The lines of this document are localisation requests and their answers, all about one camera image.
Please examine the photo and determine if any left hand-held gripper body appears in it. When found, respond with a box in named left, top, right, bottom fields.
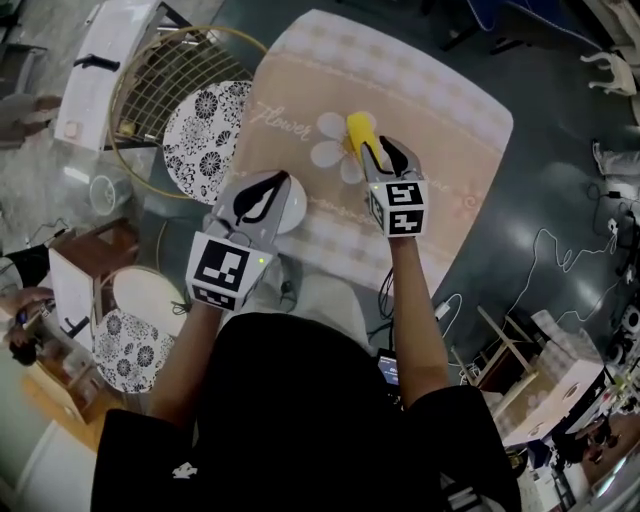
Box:
left=184, top=207, right=275, bottom=313

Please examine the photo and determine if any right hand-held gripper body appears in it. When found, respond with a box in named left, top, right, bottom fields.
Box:
left=366, top=172, right=430, bottom=239

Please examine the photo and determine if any white plate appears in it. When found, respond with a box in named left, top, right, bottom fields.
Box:
left=229, top=168, right=308, bottom=236

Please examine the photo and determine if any yellow corn cob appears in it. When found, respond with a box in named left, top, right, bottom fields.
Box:
left=346, top=112, right=386, bottom=171

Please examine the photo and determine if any person's left forearm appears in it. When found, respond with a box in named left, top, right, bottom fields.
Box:
left=148, top=299, right=236, bottom=421

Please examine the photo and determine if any person's right forearm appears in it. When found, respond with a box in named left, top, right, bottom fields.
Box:
left=387, top=233, right=452, bottom=409

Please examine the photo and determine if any black floral round stool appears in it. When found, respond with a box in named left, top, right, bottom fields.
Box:
left=162, top=79, right=254, bottom=206
left=92, top=308, right=176, bottom=395

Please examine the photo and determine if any beige floral tablecloth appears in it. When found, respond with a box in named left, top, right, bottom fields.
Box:
left=227, top=8, right=515, bottom=311

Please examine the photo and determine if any plain white round stool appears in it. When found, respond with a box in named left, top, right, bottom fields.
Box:
left=94, top=264, right=189, bottom=341

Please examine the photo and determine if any white power adapter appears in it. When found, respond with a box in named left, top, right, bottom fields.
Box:
left=433, top=293, right=464, bottom=321

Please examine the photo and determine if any brown wooden crate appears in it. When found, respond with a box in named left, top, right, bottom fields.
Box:
left=49, top=219, right=141, bottom=301

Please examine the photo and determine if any translucent white cup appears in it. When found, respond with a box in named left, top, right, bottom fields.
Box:
left=89, top=172, right=132, bottom=216

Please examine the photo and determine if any white panel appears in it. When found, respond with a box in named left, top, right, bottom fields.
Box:
left=47, top=247, right=99, bottom=341

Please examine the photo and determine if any black device with screen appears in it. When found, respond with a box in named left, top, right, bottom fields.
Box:
left=375, top=352, right=401, bottom=401

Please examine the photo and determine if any person's black shirt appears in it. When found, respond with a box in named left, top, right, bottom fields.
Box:
left=89, top=312, right=524, bottom=512

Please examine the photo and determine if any white ornate chair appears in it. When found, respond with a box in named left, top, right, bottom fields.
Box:
left=579, top=49, right=639, bottom=96

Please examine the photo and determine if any beige patterned box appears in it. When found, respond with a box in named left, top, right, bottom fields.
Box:
left=494, top=309, right=609, bottom=451

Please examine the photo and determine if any white cable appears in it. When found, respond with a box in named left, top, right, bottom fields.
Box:
left=509, top=227, right=621, bottom=326

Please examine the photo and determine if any gold wire round rack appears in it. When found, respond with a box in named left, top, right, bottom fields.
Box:
left=107, top=24, right=271, bottom=201

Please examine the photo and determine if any wooden frame stand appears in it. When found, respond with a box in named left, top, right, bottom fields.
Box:
left=449, top=304, right=541, bottom=396

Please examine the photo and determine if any black handle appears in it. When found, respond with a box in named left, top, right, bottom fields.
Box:
left=73, top=53, right=121, bottom=70

